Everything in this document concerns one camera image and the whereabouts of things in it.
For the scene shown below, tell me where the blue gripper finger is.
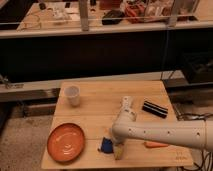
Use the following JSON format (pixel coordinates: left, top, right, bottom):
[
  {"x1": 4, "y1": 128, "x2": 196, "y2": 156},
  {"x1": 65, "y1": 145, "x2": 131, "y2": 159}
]
[{"x1": 98, "y1": 137, "x2": 113, "y2": 154}]

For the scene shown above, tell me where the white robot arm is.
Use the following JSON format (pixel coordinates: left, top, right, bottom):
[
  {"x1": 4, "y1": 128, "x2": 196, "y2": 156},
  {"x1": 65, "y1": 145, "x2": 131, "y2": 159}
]
[{"x1": 100, "y1": 96, "x2": 213, "y2": 159}]

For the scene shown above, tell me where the orange ceramic bowl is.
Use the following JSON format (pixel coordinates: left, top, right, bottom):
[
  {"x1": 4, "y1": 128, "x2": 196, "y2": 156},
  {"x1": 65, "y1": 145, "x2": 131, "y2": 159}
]
[{"x1": 47, "y1": 123, "x2": 85, "y2": 163}]

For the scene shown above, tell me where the wooden table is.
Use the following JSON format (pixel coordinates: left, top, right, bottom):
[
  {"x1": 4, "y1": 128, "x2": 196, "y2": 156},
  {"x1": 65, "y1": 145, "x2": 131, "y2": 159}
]
[{"x1": 41, "y1": 81, "x2": 193, "y2": 170}]

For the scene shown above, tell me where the orange carrot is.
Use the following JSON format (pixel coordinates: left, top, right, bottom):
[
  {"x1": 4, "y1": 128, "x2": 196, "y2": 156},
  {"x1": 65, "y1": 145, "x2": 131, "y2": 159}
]
[{"x1": 144, "y1": 141, "x2": 169, "y2": 148}]

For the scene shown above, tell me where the black striped block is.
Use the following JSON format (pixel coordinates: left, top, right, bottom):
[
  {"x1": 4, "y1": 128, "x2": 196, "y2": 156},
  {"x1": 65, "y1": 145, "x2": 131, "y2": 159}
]
[{"x1": 142, "y1": 101, "x2": 168, "y2": 118}]

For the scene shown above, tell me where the white plastic cup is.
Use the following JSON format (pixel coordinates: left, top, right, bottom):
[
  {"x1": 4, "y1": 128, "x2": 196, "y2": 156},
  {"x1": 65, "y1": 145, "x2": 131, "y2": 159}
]
[{"x1": 64, "y1": 86, "x2": 80, "y2": 107}]

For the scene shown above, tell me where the black box at right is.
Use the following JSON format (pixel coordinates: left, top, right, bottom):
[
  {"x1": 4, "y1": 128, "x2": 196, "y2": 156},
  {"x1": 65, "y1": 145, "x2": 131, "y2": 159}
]
[{"x1": 181, "y1": 52, "x2": 213, "y2": 83}]

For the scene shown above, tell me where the black bag on bench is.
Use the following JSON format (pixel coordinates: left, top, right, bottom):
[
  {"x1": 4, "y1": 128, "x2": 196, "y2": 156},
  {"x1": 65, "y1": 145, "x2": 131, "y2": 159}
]
[{"x1": 102, "y1": 10, "x2": 124, "y2": 25}]

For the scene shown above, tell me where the grey metal post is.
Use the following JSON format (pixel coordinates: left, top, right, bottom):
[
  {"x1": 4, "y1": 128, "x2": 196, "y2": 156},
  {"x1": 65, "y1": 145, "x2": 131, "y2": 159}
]
[{"x1": 79, "y1": 0, "x2": 89, "y2": 31}]

